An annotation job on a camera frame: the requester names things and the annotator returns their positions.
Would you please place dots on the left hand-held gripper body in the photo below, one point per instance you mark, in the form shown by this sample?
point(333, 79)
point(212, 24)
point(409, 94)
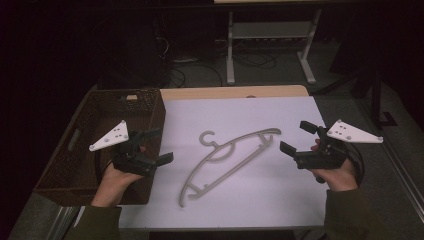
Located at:
point(128, 156)

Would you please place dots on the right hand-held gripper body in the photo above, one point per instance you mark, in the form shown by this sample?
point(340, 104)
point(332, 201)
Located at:
point(328, 150)

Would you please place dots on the brown wicker basket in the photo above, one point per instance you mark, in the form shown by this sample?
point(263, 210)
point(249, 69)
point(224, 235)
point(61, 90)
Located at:
point(100, 146)

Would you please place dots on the grey plastic clothes hanger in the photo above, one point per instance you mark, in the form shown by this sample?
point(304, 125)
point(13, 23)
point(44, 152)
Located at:
point(224, 159)

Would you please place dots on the person's right hand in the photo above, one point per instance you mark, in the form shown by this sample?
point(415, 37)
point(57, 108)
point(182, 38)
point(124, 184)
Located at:
point(335, 176)

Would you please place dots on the person's left hand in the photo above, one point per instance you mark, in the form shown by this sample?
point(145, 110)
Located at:
point(115, 185)

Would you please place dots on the white cloth mat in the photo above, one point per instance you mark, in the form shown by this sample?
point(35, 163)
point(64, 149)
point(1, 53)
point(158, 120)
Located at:
point(230, 160)

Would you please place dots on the black metal stand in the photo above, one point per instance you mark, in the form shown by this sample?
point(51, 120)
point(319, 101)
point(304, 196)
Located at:
point(380, 106)

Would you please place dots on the white metal table frame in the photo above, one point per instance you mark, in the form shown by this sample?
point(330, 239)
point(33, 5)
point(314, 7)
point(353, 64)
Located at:
point(271, 43)

